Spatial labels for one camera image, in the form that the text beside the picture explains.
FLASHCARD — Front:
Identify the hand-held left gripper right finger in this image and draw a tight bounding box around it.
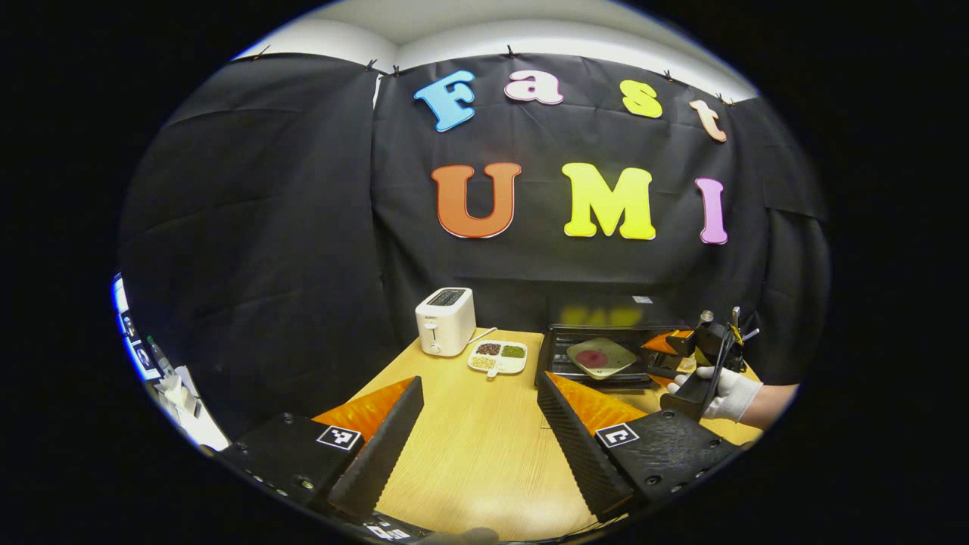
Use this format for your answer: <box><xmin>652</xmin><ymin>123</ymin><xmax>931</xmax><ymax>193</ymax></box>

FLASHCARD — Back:
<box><xmin>536</xmin><ymin>371</ymin><xmax>743</xmax><ymax>523</ymax></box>

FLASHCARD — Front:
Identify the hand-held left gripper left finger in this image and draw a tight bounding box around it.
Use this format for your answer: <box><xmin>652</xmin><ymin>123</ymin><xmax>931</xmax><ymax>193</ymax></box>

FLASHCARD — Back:
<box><xmin>216</xmin><ymin>376</ymin><xmax>425</xmax><ymax>522</ymax></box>

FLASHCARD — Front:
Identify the white square plate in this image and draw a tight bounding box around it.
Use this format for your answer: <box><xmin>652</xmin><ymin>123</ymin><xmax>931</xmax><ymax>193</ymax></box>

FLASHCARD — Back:
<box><xmin>566</xmin><ymin>338</ymin><xmax>638</xmax><ymax>379</ymax></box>

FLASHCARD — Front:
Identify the black electric oven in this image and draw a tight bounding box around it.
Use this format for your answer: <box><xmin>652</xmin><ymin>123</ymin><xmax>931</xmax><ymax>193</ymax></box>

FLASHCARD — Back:
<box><xmin>534</xmin><ymin>295</ymin><xmax>709</xmax><ymax>391</ymax></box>

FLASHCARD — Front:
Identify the white divided grain dish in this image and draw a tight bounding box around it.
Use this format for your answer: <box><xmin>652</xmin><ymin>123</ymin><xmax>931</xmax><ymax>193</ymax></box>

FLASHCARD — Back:
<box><xmin>467</xmin><ymin>340</ymin><xmax>528</xmax><ymax>378</ymax></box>

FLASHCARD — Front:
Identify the white toaster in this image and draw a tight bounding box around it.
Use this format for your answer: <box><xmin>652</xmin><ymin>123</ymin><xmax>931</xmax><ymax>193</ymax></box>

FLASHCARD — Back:
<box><xmin>415</xmin><ymin>287</ymin><xmax>477</xmax><ymax>357</ymax></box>

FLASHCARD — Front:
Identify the white side desk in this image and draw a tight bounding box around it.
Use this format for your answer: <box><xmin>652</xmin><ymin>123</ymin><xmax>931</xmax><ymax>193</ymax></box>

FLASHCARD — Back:
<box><xmin>151</xmin><ymin>337</ymin><xmax>229</xmax><ymax>452</ymax></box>

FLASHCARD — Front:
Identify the black backdrop cloth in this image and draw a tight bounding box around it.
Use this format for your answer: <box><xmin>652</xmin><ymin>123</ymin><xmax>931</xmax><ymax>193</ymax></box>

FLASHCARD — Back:
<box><xmin>120</xmin><ymin>51</ymin><xmax>831</xmax><ymax>425</ymax></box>

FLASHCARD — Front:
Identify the bright computer monitor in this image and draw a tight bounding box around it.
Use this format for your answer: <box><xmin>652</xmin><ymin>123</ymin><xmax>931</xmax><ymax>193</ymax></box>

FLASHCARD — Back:
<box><xmin>112</xmin><ymin>274</ymin><xmax>161</xmax><ymax>382</ymax></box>

